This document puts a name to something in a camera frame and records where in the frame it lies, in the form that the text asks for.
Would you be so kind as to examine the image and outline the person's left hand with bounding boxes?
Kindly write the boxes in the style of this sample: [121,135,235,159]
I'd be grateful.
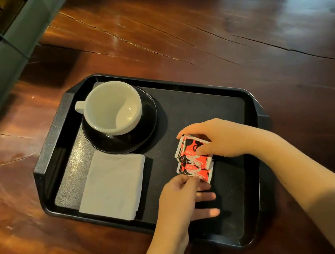
[150,169,226,249]

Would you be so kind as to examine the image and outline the person's right hand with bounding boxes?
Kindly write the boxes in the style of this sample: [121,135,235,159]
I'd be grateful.
[174,109,279,167]

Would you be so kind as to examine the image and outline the red printed sachet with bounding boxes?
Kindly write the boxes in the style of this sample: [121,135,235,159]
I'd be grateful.
[171,131,215,166]
[175,153,218,189]

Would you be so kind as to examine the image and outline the person's right forearm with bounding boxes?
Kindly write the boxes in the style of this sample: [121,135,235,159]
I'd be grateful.
[254,123,335,254]

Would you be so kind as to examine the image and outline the black plastic tray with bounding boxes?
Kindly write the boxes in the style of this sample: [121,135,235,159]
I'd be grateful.
[19,46,292,254]

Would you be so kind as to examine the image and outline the black saucer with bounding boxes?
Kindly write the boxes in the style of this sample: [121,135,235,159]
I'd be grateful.
[77,83,164,160]

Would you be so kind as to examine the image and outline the white paper napkin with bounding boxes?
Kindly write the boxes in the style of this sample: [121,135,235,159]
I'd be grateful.
[69,142,156,229]

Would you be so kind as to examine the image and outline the white ceramic cup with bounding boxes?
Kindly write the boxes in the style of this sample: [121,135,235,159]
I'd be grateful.
[71,77,147,142]

